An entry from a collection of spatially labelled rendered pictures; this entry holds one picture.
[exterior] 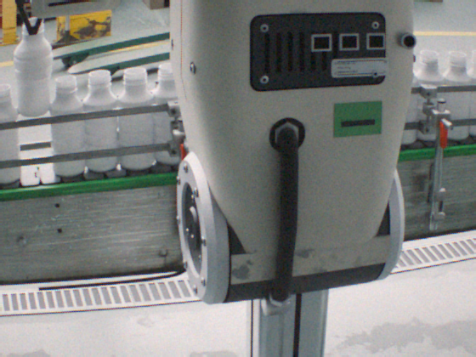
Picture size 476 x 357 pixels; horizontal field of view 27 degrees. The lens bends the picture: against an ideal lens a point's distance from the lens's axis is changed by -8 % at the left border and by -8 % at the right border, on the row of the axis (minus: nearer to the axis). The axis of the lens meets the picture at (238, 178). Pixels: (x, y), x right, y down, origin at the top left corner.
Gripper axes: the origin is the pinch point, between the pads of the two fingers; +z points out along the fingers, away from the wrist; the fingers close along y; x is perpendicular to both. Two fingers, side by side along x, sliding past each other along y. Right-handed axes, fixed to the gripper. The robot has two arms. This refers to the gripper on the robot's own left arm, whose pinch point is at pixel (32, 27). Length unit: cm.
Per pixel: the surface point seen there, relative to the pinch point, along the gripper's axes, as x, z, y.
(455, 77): 76, 14, 3
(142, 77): 18.7, 10.7, 1.9
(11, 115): -4.2, 14.2, 2.6
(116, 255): 12.5, 40.0, 5.4
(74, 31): 47, 112, -444
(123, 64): 68, 115, -366
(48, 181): 1.6, 26.3, 3.4
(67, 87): 5.9, 10.7, 2.2
